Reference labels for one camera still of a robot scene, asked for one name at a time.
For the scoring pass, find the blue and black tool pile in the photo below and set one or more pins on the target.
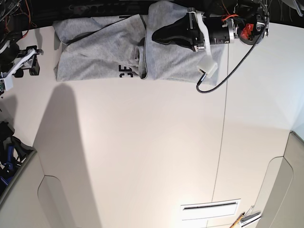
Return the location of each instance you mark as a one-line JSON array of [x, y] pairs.
[[13, 152]]

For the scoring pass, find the grey T-shirt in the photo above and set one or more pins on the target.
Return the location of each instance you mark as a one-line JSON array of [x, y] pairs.
[[106, 47]]

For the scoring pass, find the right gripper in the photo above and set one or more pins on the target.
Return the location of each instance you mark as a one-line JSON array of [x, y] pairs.
[[14, 61]]

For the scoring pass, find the metal binder clip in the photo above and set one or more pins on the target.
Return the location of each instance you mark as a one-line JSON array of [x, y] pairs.
[[250, 218]]

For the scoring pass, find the yellow pencil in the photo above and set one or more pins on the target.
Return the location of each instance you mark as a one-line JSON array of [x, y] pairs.
[[238, 220]]

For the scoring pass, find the white cable grommet plate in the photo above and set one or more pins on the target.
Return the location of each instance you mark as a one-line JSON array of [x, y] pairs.
[[210, 210]]

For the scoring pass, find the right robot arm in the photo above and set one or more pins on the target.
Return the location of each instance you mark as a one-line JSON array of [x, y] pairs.
[[9, 9]]

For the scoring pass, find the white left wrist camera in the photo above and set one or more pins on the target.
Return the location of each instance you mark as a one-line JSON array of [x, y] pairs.
[[206, 67]]

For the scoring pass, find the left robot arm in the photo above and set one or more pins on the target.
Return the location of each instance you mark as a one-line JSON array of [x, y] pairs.
[[250, 18]]

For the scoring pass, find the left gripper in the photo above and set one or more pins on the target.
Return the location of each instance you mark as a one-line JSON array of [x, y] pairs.
[[196, 32]]

